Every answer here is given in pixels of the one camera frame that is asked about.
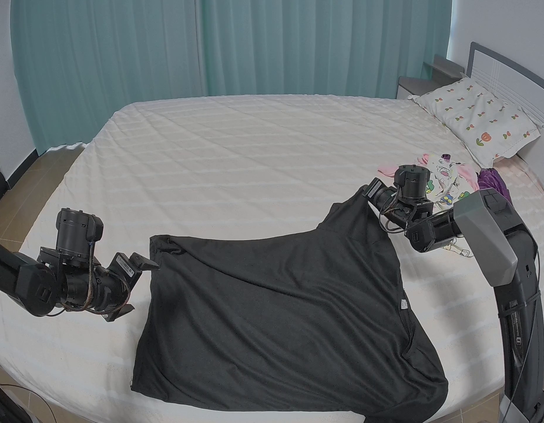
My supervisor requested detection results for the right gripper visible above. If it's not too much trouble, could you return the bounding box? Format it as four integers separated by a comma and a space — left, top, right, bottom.
361, 178, 403, 219

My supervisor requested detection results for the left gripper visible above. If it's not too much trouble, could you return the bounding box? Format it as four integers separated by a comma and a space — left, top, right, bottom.
61, 254, 162, 315

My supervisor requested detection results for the black T-shirt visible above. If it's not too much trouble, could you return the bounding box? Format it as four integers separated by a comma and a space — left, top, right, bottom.
131, 188, 450, 423

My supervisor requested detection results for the bed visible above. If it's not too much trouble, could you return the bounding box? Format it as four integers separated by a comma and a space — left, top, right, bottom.
0, 41, 544, 423

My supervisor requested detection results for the pink garment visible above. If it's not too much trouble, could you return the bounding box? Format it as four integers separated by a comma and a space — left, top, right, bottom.
377, 152, 480, 193

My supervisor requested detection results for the white printed pyjama top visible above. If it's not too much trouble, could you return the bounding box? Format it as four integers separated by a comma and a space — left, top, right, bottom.
414, 152, 482, 259

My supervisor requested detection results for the grey bedside table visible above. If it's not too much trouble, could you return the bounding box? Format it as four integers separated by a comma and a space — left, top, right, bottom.
397, 55, 466, 100

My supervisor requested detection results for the purple garment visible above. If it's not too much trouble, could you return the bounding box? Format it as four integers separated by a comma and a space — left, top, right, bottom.
477, 168, 515, 206

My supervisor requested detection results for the white printed pillow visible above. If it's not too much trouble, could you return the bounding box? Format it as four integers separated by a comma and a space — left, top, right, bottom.
409, 77, 541, 168

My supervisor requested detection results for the blue-green curtain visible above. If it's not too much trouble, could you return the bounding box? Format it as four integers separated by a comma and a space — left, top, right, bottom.
202, 0, 453, 100
10, 0, 204, 155

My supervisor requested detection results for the black cable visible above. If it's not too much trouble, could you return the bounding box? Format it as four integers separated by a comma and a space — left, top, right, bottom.
379, 210, 408, 235

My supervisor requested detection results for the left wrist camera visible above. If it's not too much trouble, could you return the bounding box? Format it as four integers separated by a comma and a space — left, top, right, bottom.
101, 303, 135, 323

